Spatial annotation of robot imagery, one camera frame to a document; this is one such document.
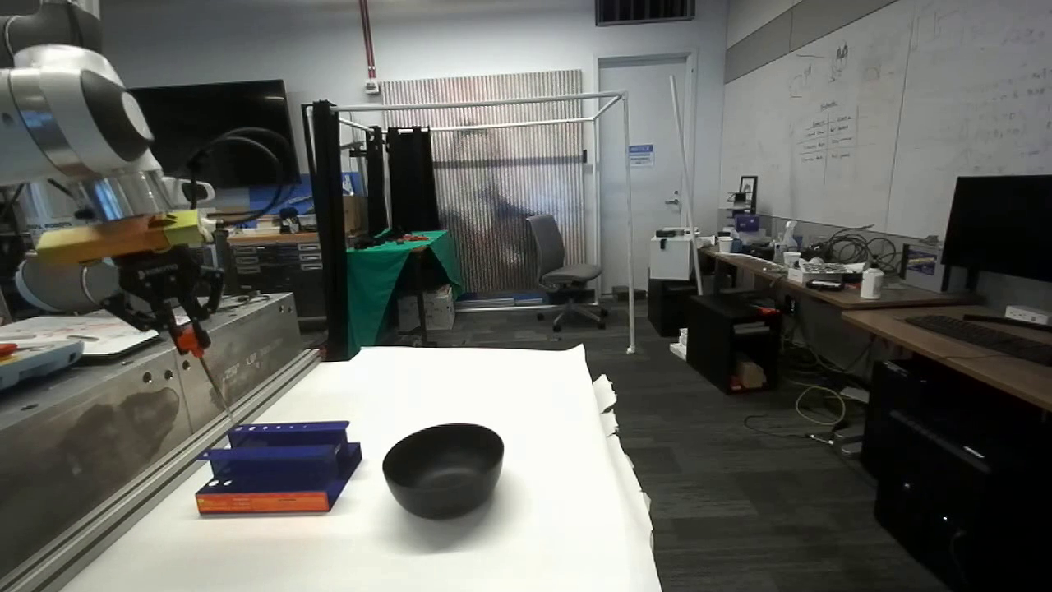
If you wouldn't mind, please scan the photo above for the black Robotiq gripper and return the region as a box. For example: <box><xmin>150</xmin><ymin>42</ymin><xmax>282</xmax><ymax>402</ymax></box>
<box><xmin>116</xmin><ymin>245</ymin><xmax>224</xmax><ymax>336</ymax></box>

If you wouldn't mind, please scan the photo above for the orange screwdriver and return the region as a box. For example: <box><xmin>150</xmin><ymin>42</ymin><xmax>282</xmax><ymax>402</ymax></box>
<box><xmin>170</xmin><ymin>319</ymin><xmax>225</xmax><ymax>410</ymax></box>

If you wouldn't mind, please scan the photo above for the blue orange screwdriver holder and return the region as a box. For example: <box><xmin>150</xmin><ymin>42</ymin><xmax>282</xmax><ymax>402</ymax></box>
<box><xmin>195</xmin><ymin>419</ymin><xmax>366</xmax><ymax>521</ymax></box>

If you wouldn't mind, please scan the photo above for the black bowl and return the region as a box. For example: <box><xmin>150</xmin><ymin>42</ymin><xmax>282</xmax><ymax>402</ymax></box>
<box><xmin>378</xmin><ymin>420</ymin><xmax>509</xmax><ymax>522</ymax></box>

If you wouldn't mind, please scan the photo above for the white paper sheet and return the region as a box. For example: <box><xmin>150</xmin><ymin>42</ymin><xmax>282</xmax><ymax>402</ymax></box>
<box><xmin>0</xmin><ymin>305</ymin><xmax>165</xmax><ymax>362</ymax></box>

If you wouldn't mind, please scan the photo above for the green cloth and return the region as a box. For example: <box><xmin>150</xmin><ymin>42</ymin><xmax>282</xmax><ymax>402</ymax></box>
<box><xmin>342</xmin><ymin>227</ymin><xmax>466</xmax><ymax>353</ymax></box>

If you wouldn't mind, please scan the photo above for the black tall rack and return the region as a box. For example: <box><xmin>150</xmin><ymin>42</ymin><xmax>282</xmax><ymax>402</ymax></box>
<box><xmin>361</xmin><ymin>122</ymin><xmax>442</xmax><ymax>241</ymax></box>

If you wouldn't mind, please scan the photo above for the red ceiling pipe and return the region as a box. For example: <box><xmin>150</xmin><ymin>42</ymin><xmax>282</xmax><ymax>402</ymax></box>
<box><xmin>354</xmin><ymin>0</ymin><xmax>384</xmax><ymax>97</ymax></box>

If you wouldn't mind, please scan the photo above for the grey partition panel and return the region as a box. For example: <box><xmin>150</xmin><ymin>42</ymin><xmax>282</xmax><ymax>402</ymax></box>
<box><xmin>374</xmin><ymin>70</ymin><xmax>593</xmax><ymax>304</ymax></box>

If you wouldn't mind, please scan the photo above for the grey office chair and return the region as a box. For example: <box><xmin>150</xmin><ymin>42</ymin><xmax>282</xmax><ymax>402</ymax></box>
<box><xmin>522</xmin><ymin>209</ymin><xmax>610</xmax><ymax>333</ymax></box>

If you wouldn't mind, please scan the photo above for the white table cloth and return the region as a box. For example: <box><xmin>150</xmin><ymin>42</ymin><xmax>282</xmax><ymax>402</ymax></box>
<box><xmin>62</xmin><ymin>343</ymin><xmax>665</xmax><ymax>592</ymax></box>

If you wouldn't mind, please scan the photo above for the white door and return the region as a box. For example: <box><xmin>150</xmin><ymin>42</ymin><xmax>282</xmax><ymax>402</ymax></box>
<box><xmin>594</xmin><ymin>52</ymin><xmax>700</xmax><ymax>296</ymax></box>

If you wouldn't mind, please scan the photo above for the white box printer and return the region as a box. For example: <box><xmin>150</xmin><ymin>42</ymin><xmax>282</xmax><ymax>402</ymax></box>
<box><xmin>643</xmin><ymin>224</ymin><xmax>700</xmax><ymax>285</ymax></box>

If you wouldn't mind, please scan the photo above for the black low cabinet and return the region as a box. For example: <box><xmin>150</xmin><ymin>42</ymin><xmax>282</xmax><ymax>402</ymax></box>
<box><xmin>683</xmin><ymin>289</ymin><xmax>790</xmax><ymax>399</ymax></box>

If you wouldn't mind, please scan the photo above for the ceiling air vent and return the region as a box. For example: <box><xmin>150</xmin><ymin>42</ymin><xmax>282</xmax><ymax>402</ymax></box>
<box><xmin>593</xmin><ymin>0</ymin><xmax>700</xmax><ymax>26</ymax></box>

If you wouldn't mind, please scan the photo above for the black lab device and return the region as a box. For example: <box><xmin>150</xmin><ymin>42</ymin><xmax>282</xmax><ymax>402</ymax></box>
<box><xmin>722</xmin><ymin>171</ymin><xmax>771</xmax><ymax>249</ymax></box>

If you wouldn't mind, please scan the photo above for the white spray bottle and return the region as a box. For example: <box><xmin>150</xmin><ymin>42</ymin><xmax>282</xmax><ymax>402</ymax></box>
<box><xmin>780</xmin><ymin>217</ymin><xmax>806</xmax><ymax>274</ymax></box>

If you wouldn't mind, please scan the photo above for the long wooden desk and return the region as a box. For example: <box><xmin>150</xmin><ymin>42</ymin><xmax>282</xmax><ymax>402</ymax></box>
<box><xmin>697</xmin><ymin>245</ymin><xmax>973</xmax><ymax>316</ymax></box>

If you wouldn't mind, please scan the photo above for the wooden desk with black base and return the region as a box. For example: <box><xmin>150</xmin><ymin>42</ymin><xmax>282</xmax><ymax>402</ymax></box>
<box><xmin>838</xmin><ymin>300</ymin><xmax>1052</xmax><ymax>592</ymax></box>

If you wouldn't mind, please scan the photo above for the black computer monitor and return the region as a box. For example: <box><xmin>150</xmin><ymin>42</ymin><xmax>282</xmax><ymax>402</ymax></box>
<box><xmin>938</xmin><ymin>171</ymin><xmax>1052</xmax><ymax>296</ymax></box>

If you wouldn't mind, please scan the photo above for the orange green camera mount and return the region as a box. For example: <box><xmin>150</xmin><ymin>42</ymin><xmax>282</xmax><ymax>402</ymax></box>
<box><xmin>29</xmin><ymin>206</ymin><xmax>212</xmax><ymax>267</ymax></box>

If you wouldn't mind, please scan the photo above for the black vertical post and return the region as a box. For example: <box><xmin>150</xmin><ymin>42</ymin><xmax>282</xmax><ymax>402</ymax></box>
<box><xmin>302</xmin><ymin>97</ymin><xmax>361</xmax><ymax>362</ymax></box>

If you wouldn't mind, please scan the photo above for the metal table rail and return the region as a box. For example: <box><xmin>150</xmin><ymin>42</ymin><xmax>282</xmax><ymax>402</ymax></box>
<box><xmin>0</xmin><ymin>346</ymin><xmax>323</xmax><ymax>592</ymax></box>

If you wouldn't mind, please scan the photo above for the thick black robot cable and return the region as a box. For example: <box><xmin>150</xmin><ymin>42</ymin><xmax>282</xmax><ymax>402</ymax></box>
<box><xmin>176</xmin><ymin>122</ymin><xmax>302</xmax><ymax>227</ymax></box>

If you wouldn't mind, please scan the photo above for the black wall television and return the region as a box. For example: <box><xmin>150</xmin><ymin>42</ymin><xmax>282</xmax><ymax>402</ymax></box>
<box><xmin>128</xmin><ymin>74</ymin><xmax>302</xmax><ymax>191</ymax></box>

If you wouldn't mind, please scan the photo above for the silver metal frame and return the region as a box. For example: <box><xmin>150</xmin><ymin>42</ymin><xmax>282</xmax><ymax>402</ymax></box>
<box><xmin>333</xmin><ymin>88</ymin><xmax>641</xmax><ymax>356</ymax></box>

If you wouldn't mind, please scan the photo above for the yellow floor cable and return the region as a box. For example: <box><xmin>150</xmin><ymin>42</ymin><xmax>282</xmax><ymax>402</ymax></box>
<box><xmin>790</xmin><ymin>380</ymin><xmax>856</xmax><ymax>445</ymax></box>

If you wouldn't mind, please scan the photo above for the wall whiteboard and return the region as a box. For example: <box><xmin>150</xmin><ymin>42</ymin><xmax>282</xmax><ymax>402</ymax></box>
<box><xmin>715</xmin><ymin>0</ymin><xmax>1052</xmax><ymax>242</ymax></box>

